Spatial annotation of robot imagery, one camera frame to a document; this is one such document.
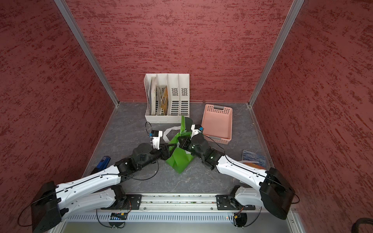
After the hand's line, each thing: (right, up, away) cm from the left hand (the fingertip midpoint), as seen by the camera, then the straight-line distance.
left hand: (174, 147), depth 74 cm
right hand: (+1, +3, +3) cm, 4 cm away
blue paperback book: (+45, -9, +15) cm, 49 cm away
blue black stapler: (-44, -12, +9) cm, 46 cm away
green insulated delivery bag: (+2, -6, +2) cm, 7 cm away
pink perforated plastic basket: (+29, +11, +32) cm, 44 cm away
